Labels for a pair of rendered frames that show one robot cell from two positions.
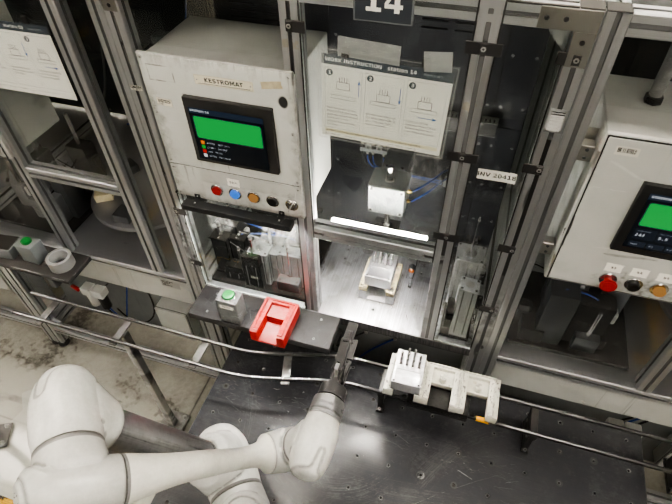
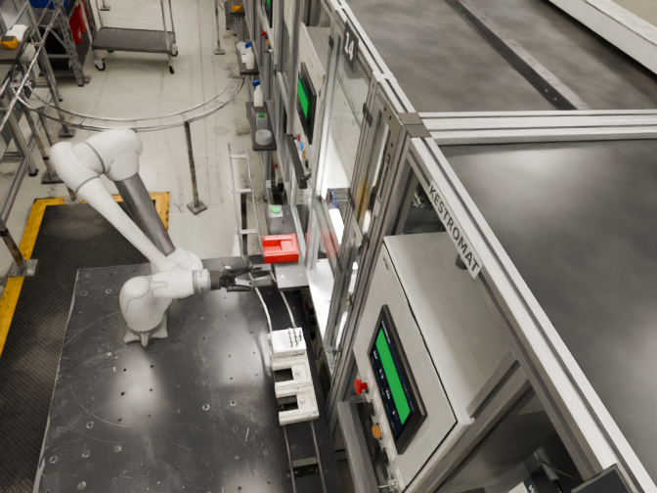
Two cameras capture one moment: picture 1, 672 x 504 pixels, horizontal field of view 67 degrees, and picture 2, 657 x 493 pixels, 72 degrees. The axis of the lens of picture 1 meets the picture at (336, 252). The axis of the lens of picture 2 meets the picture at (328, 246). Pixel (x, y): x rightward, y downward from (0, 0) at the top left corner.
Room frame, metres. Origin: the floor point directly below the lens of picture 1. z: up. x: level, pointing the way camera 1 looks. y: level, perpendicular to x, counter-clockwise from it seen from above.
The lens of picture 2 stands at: (0.36, -1.06, 2.48)
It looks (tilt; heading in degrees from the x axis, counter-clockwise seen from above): 46 degrees down; 53
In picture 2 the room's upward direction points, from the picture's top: 9 degrees clockwise
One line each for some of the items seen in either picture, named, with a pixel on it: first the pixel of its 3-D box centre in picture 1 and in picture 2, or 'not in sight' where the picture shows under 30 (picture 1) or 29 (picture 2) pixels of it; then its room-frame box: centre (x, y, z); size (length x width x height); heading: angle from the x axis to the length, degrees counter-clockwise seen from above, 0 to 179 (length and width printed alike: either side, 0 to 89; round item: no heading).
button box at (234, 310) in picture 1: (232, 303); (277, 219); (1.11, 0.37, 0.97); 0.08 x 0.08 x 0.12; 72
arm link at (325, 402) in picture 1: (327, 408); (201, 281); (0.63, 0.03, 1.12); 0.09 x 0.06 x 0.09; 72
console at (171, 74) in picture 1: (244, 120); (335, 106); (1.29, 0.25, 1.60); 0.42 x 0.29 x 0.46; 72
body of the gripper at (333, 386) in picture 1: (335, 384); (222, 279); (0.70, 0.01, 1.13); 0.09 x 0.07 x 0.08; 162
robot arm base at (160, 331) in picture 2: not in sight; (146, 324); (0.41, 0.24, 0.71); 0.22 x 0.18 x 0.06; 72
